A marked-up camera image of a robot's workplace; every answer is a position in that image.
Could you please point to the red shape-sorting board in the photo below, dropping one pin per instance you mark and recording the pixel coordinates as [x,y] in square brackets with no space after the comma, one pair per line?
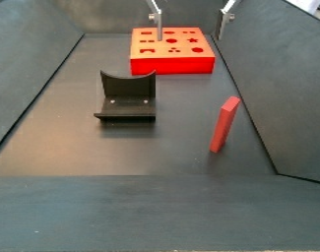
[182,53]

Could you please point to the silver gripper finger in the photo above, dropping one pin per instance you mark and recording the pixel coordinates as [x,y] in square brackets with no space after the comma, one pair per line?
[156,17]
[226,17]

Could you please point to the black curved holder stand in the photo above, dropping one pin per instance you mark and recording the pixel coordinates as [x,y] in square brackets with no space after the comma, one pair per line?
[129,97]

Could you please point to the red double-square peg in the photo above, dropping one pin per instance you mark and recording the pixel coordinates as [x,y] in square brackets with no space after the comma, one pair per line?
[224,123]

